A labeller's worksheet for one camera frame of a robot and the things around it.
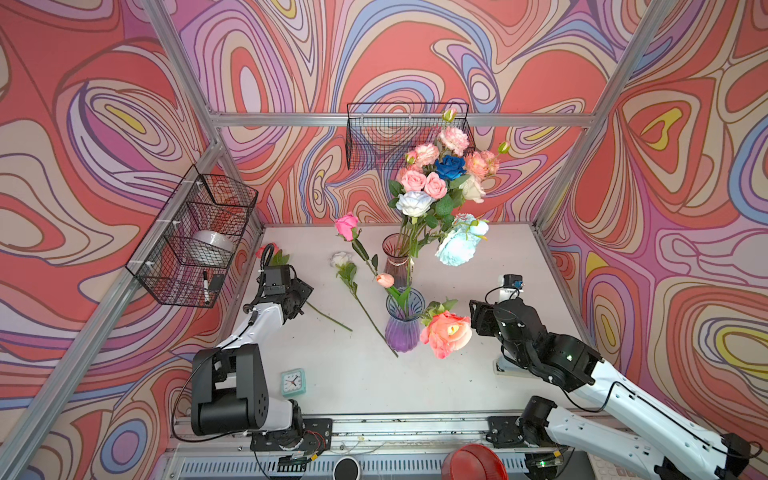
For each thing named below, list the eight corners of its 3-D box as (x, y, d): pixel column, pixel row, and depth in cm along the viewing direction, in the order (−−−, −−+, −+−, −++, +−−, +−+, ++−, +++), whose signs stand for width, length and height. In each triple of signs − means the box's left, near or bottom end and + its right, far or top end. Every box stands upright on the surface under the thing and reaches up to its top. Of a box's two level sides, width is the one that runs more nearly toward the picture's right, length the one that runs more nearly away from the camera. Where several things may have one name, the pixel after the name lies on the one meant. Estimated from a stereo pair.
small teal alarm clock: (284, 399, 81) (281, 396, 79) (283, 375, 85) (280, 372, 83) (306, 392, 82) (304, 389, 80) (304, 369, 86) (301, 366, 84)
